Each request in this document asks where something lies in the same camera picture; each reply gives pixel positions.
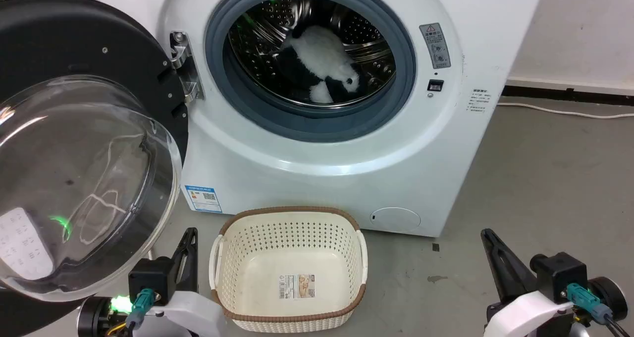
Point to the grey warning sticker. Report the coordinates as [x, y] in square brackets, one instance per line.
[435, 45]

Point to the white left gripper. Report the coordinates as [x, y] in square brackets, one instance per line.
[198, 312]

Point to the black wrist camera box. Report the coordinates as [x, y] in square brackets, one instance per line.
[559, 275]
[151, 277]

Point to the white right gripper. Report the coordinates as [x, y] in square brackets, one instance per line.
[530, 309]

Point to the round white filter cover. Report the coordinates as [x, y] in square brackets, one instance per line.
[395, 218]

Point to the black and white panda plush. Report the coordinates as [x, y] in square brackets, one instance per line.
[324, 54]

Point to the blue energy label sticker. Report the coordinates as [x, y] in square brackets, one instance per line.
[203, 199]

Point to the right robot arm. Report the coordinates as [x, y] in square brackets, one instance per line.
[611, 295]

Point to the white printed label sticker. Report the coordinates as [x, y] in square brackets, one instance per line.
[22, 245]

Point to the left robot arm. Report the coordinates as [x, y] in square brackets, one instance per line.
[96, 319]

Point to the white front-load washing machine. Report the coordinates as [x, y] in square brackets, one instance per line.
[297, 178]

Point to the chrome door hinge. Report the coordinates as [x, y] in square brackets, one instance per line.
[187, 74]

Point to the black baseboard strip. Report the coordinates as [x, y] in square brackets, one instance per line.
[569, 95]

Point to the black door latch slot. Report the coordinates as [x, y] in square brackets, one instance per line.
[436, 85]

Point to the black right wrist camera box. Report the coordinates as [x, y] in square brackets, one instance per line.
[559, 275]

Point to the cream plastic laundry basket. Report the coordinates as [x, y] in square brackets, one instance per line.
[287, 248]

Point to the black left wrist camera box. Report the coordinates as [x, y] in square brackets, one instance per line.
[151, 277]

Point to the small printed text sticker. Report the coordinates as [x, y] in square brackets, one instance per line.
[478, 101]

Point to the paper basket label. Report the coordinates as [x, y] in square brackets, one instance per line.
[297, 286]

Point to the perforated steel washer drum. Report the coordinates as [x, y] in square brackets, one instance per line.
[262, 29]

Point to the black round glass washer door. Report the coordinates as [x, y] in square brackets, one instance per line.
[54, 44]

